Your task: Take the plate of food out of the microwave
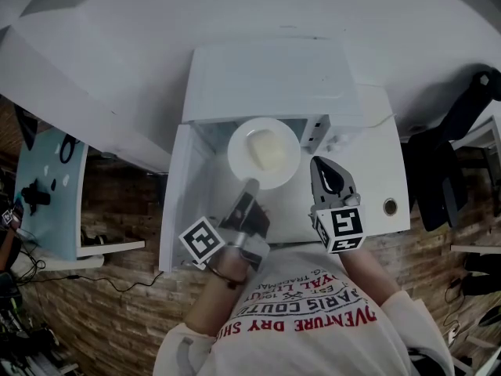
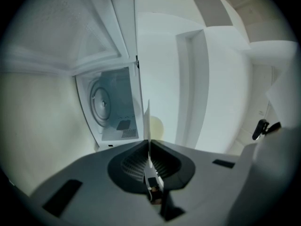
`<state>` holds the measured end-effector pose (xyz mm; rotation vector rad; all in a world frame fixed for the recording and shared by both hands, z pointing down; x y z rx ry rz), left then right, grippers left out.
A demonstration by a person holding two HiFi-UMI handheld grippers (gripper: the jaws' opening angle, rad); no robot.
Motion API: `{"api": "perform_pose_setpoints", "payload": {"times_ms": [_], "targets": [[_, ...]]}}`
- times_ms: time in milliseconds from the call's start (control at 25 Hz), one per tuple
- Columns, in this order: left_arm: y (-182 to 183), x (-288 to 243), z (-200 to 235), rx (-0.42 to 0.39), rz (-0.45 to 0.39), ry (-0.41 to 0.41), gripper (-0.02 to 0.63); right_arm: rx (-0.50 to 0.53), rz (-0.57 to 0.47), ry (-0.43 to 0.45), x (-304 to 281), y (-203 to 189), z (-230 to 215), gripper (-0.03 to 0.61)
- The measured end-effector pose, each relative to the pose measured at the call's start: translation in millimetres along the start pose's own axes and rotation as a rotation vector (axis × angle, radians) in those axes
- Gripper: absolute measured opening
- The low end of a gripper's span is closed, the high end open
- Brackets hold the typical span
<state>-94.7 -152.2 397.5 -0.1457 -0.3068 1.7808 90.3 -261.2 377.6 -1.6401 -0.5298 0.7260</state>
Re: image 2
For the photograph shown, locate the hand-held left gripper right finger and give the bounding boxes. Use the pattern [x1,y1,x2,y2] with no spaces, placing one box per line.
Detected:
[150,140,254,226]

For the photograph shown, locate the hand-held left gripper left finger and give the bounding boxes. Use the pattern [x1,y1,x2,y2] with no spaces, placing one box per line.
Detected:
[29,139,166,226]

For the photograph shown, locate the cream round plastic object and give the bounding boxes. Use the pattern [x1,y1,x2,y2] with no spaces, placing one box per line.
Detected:
[150,115,165,141]

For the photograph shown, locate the white plate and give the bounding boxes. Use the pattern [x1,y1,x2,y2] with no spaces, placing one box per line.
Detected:
[143,99,165,206]

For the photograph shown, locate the white microwave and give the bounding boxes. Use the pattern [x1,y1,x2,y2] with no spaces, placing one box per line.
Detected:
[4,0,144,150]

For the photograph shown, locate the white desk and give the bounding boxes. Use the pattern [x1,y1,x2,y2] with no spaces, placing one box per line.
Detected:
[0,73,99,195]

